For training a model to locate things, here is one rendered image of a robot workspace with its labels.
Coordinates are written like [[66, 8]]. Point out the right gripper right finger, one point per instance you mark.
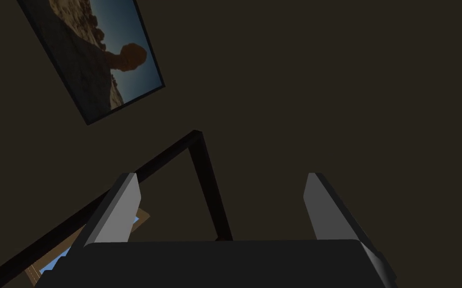
[[329, 214]]

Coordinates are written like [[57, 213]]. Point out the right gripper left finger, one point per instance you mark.
[[116, 216]]

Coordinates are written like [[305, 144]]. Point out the brown and blue box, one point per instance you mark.
[[60, 256]]

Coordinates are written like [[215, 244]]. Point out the framed landscape picture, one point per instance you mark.
[[94, 56]]

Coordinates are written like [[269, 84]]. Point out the black frame shelf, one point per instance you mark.
[[198, 160]]

